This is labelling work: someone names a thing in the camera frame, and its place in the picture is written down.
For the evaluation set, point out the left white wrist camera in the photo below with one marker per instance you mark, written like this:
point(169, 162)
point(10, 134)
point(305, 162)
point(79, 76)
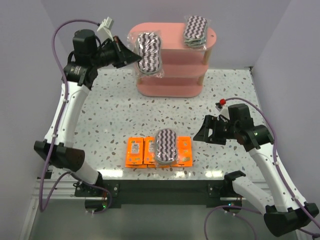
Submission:
point(104, 29)

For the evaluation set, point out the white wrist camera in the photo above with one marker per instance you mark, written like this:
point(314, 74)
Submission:
point(222, 107)
point(104, 29)

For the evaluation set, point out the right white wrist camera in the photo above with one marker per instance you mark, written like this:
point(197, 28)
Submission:
point(222, 107)

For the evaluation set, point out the orange sponge box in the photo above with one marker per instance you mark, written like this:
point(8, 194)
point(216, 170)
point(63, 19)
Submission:
point(135, 153)
point(149, 152)

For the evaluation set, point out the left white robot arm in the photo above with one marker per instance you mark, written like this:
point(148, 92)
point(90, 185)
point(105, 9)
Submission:
point(80, 72)

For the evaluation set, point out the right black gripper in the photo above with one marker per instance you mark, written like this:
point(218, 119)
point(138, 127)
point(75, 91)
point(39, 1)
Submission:
point(216, 129)

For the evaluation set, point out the orange flat pack right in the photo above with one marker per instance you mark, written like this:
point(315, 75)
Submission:
point(185, 155)

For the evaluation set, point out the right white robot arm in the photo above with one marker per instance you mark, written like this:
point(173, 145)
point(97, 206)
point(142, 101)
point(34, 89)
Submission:
point(284, 209)

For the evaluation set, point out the pink three-tier shelf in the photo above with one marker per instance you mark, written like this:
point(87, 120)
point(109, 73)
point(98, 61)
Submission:
point(184, 68)

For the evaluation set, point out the striped sponge pack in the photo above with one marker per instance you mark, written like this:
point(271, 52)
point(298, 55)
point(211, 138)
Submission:
point(148, 45)
point(166, 150)
point(195, 32)

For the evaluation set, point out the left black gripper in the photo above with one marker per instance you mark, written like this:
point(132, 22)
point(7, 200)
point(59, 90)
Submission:
point(117, 52)

